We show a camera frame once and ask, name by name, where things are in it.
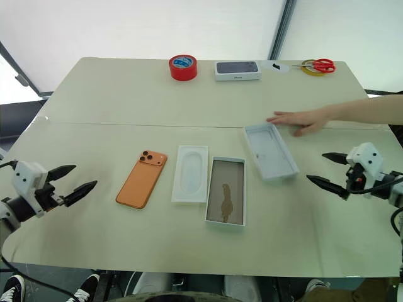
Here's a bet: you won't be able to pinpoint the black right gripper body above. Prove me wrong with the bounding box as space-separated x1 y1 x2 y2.
344 165 366 192

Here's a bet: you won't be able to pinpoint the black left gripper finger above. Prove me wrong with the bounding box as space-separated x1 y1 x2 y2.
64 180 98 208
47 164 77 182

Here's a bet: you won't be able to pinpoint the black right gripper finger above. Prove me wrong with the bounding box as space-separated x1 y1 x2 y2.
305 174 351 201
321 152 349 164

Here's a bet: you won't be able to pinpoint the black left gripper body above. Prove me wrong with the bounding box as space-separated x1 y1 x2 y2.
34 181 69 213

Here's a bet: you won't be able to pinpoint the orange smartphone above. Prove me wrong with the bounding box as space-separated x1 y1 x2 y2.
115 150 168 211

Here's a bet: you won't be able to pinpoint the orange white box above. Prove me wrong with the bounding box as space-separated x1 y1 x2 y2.
205 155 247 233

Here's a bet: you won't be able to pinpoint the white box with dark top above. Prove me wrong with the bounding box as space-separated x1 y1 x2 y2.
215 60 263 82

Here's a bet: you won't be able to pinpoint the person's bare hand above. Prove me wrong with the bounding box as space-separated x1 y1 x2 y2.
266 106 335 138

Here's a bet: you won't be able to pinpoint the black object beside table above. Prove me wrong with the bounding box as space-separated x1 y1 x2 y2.
366 89 403 99

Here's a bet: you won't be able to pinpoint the yellow tape roll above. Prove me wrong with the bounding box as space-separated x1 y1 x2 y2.
302 59 328 77

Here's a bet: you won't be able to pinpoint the black white sneaker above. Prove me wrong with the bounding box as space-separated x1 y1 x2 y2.
0 274 26 302
64 272 101 302

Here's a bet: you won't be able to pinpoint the white shoe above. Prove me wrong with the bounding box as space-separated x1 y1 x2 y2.
305 277 332 294

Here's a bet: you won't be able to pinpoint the brown trousers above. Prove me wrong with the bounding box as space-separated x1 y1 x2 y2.
298 282 398 302

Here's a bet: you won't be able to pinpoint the white moulded insert tray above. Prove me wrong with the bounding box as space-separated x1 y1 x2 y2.
171 145 210 208

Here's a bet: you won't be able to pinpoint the red tape roll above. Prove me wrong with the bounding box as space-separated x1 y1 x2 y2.
168 54 198 82

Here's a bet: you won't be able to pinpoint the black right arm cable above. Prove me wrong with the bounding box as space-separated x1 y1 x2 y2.
348 175 403 236

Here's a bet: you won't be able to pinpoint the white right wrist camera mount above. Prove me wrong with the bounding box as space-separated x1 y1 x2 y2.
345 142 385 199

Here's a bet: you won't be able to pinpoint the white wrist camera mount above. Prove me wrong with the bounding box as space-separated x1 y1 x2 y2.
11 160 48 218
345 142 385 199

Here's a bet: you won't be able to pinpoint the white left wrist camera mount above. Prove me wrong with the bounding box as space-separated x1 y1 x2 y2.
11 160 48 218

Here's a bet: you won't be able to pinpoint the long thin black cable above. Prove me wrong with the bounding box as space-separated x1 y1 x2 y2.
0 248 78 302

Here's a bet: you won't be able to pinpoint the red handled scissors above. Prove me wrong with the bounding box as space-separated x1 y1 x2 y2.
292 58 337 74

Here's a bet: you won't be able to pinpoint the grey window frame bar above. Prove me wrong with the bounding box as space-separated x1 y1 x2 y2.
267 0 298 61
0 40 42 99

